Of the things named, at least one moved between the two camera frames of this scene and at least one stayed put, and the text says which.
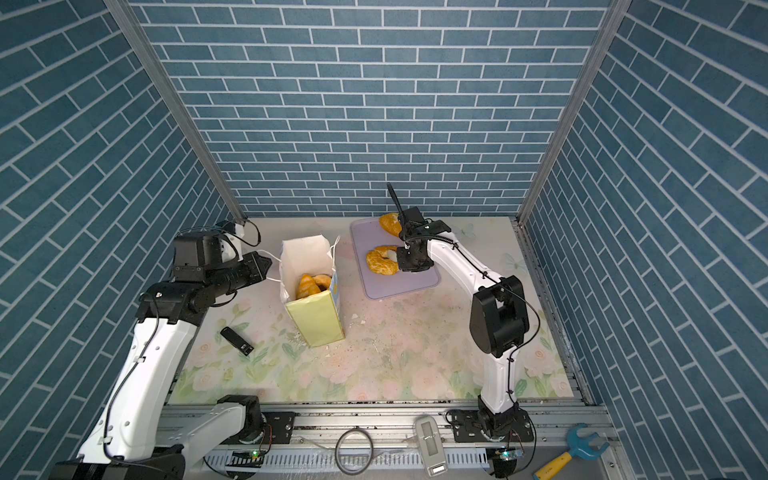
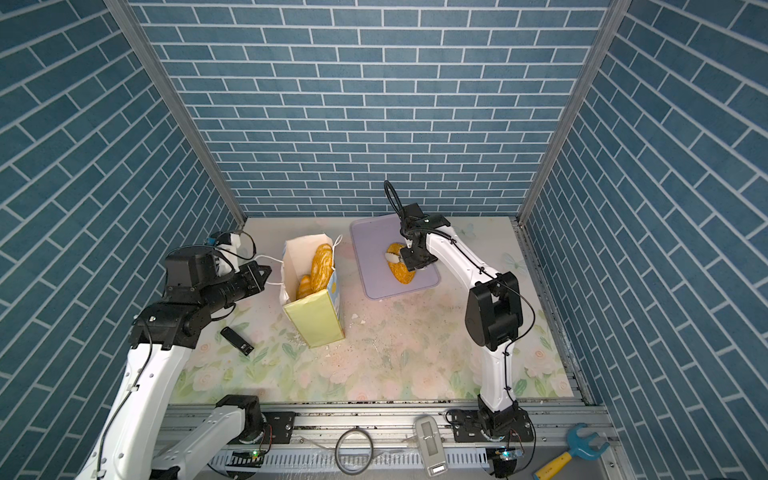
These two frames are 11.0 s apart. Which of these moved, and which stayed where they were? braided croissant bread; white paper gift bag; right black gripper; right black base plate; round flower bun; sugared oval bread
Moved: round flower bun; sugared oval bread
Stayed: right black base plate; white paper gift bag; braided croissant bread; right black gripper
